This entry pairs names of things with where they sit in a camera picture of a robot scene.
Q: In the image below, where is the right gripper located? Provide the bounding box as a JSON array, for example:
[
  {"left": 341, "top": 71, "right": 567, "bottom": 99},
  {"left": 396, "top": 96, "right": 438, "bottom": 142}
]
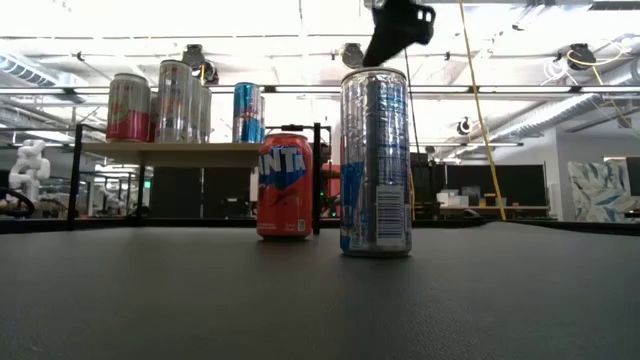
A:
[{"left": 362, "top": 0, "right": 437, "bottom": 69}]

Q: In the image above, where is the orange Fanta can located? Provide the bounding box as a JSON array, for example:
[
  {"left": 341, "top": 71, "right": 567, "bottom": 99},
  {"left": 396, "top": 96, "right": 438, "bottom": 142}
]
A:
[{"left": 255, "top": 132, "right": 315, "bottom": 242}]

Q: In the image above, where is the suspended linear ceiling light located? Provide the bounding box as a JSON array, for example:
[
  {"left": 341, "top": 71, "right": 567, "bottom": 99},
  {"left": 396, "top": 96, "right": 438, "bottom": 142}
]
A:
[
  {"left": 417, "top": 141, "right": 525, "bottom": 148},
  {"left": 0, "top": 83, "right": 640, "bottom": 97}
]

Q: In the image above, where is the red background panel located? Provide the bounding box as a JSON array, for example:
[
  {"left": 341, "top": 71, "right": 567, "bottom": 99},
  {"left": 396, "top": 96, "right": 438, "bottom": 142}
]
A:
[{"left": 319, "top": 163, "right": 342, "bottom": 220}]

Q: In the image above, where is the white cardboard box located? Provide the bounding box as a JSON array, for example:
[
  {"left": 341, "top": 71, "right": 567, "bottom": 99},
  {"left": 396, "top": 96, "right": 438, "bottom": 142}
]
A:
[{"left": 435, "top": 188, "right": 471, "bottom": 209}]

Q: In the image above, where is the black partition panel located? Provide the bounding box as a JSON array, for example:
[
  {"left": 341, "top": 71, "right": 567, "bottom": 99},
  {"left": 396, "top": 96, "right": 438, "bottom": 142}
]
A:
[{"left": 444, "top": 163, "right": 549, "bottom": 207}]

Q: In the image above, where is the wooden background bench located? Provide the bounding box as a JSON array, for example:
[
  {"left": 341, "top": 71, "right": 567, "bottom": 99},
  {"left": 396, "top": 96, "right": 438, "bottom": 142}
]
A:
[{"left": 439, "top": 203, "right": 551, "bottom": 219}]

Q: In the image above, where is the black table mat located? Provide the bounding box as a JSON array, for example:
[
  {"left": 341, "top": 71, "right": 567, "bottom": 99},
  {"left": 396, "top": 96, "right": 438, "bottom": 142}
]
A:
[{"left": 0, "top": 219, "right": 640, "bottom": 360}]

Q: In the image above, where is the black curved hoop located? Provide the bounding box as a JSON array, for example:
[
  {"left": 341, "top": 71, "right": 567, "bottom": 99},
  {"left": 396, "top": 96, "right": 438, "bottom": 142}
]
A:
[{"left": 0, "top": 185, "right": 37, "bottom": 220}]

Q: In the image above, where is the white coiled ceiling cable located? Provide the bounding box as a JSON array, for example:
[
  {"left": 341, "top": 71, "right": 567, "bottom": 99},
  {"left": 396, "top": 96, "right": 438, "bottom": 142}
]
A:
[{"left": 539, "top": 57, "right": 571, "bottom": 87}]

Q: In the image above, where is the silver ventilation duct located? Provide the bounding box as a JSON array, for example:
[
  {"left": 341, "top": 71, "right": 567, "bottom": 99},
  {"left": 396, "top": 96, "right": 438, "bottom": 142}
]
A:
[
  {"left": 492, "top": 59, "right": 640, "bottom": 144},
  {"left": 0, "top": 49, "right": 89, "bottom": 104}
]

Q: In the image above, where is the wooden shelf with black frame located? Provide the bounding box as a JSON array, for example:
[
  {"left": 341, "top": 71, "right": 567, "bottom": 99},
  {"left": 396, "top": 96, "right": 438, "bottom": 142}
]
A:
[{"left": 67, "top": 122, "right": 334, "bottom": 236}]

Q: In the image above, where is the yellow ceiling cord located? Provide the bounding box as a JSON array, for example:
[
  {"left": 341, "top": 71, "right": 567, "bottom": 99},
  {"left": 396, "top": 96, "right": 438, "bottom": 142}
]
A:
[{"left": 565, "top": 42, "right": 634, "bottom": 130}]

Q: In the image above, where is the patterned wall panel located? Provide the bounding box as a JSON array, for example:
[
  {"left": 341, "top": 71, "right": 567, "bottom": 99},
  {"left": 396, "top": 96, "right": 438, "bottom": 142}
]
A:
[{"left": 566, "top": 158, "right": 640, "bottom": 224}]

